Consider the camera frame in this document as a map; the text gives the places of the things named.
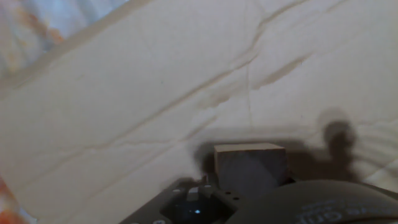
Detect light wooden cube block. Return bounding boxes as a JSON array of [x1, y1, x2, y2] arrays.
[[213, 142, 288, 199]]

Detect brown cardboard sheet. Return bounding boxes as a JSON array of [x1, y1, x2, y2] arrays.
[[0, 0, 398, 224]]

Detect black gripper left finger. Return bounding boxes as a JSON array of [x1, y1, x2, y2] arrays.
[[200, 174, 216, 187]]

